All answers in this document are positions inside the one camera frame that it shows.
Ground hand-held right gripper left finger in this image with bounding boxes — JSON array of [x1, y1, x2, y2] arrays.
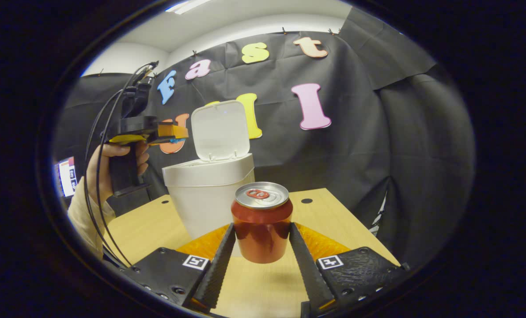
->
[[121, 222, 237, 312]]

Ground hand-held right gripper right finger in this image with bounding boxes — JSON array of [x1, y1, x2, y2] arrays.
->
[[288, 222, 410, 312]]

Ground red pop can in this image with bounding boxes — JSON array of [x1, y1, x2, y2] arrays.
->
[[231, 182, 293, 264]]

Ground white desktop garbage bin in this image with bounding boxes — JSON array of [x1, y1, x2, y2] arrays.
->
[[162, 100, 255, 241]]

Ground wooden desktop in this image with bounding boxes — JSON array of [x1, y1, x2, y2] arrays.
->
[[104, 188, 400, 318]]

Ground computer monitor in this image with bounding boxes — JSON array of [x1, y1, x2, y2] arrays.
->
[[56, 156, 77, 198]]

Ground long ceiling light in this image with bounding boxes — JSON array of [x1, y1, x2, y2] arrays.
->
[[166, 0, 211, 15]]

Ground black backdrop cloth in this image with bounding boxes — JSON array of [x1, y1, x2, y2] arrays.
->
[[53, 7, 475, 265]]

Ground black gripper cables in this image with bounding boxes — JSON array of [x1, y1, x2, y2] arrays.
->
[[83, 61, 159, 269]]

